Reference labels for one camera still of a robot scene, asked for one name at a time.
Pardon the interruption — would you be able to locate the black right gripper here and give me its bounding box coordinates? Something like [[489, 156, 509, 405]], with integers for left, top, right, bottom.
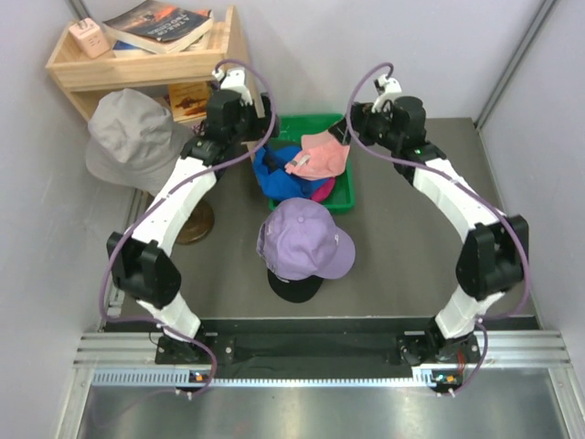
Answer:
[[328, 102, 402, 153]]

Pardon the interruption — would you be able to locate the light pink cap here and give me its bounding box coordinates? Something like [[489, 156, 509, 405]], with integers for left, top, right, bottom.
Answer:
[[284, 131, 350, 181]]

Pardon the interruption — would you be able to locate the grey bucket hat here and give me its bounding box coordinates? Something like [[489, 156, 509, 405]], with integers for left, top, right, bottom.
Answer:
[[85, 89, 194, 195]]

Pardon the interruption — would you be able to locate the lavender baseball cap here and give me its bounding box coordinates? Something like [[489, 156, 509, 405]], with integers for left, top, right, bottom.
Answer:
[[256, 198, 356, 281]]

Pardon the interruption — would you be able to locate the black baseball cap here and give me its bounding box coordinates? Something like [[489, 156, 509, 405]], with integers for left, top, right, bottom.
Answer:
[[267, 270, 324, 304]]

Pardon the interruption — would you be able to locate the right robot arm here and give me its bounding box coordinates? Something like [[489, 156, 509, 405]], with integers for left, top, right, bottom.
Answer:
[[328, 96, 529, 362]]

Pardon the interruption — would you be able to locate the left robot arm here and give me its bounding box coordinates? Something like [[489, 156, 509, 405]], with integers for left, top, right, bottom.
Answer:
[[107, 86, 279, 363]]

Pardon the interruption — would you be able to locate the blue book under stack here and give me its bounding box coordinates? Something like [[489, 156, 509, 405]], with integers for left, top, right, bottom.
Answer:
[[112, 40, 154, 58]]

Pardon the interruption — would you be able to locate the blue cap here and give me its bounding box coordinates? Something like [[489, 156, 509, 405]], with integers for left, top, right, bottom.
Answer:
[[252, 145, 310, 201]]

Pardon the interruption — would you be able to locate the orange cover book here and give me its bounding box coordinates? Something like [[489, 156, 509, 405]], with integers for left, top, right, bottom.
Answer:
[[167, 81, 211, 123]]

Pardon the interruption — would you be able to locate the magenta cap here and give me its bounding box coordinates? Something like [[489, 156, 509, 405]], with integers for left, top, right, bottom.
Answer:
[[310, 177, 336, 203]]

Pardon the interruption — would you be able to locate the green plastic bin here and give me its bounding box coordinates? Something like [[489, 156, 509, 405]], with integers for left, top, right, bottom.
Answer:
[[278, 113, 356, 214]]

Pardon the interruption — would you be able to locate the beige mannequin head stand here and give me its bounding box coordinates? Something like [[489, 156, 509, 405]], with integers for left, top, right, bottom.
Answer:
[[175, 200, 215, 245]]

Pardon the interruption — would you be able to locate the dark cover paperback book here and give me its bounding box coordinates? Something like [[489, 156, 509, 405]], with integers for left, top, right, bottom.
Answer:
[[103, 1, 214, 54]]

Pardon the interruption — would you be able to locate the wooden shelf unit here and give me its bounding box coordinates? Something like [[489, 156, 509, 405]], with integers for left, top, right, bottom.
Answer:
[[46, 5, 250, 121]]

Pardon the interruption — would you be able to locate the pink power adapter cube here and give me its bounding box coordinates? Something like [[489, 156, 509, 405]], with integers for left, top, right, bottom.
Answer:
[[69, 18, 111, 59]]

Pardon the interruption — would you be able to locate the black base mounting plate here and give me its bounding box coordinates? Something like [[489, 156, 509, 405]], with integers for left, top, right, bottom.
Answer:
[[154, 317, 481, 371]]

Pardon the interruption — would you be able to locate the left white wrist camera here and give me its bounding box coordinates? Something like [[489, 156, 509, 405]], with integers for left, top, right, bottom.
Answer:
[[212, 68, 254, 106]]

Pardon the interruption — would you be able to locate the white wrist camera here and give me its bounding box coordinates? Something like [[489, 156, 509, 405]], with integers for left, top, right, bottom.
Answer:
[[212, 68, 254, 106], [371, 74, 402, 112]]

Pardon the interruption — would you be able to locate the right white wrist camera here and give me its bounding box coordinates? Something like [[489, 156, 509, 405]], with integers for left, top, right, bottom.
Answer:
[[371, 74, 402, 112]]

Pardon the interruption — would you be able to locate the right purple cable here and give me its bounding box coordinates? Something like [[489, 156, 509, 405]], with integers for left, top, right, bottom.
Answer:
[[346, 63, 534, 399]]

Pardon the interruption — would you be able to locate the aluminium rail with cable duct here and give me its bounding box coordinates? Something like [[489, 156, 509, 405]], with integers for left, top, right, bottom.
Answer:
[[73, 330, 571, 391]]

